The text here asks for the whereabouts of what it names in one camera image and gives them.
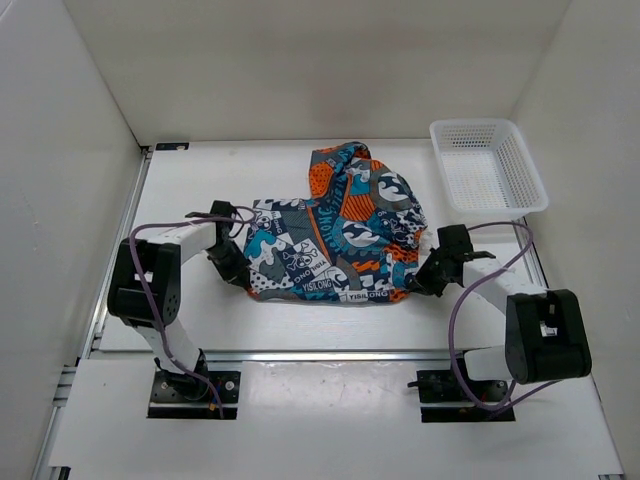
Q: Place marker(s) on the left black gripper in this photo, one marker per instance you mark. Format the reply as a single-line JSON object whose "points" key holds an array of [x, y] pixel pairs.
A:
{"points": [[233, 273]]}

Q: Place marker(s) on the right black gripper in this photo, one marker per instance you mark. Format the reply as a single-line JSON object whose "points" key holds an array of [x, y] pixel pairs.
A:
{"points": [[422, 283]]}

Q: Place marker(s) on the colourful patterned shorts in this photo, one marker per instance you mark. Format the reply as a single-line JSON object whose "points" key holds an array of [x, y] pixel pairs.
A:
{"points": [[355, 240]]}

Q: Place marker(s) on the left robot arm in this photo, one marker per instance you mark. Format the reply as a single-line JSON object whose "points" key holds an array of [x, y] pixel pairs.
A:
{"points": [[145, 288]]}

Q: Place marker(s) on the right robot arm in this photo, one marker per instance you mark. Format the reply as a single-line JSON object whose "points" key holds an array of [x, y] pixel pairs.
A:
{"points": [[544, 335]]}

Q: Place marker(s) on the white plastic basket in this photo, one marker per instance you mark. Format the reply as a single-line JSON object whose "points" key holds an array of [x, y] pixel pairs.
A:
{"points": [[486, 169]]}

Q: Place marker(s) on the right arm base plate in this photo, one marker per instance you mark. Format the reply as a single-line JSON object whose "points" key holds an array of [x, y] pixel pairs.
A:
{"points": [[443, 401]]}

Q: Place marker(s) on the aluminium front rail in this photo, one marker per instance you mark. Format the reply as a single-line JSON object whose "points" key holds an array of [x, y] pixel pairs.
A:
{"points": [[326, 355]]}

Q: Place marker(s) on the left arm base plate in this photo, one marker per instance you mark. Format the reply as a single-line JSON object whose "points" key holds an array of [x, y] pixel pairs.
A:
{"points": [[172, 397]]}

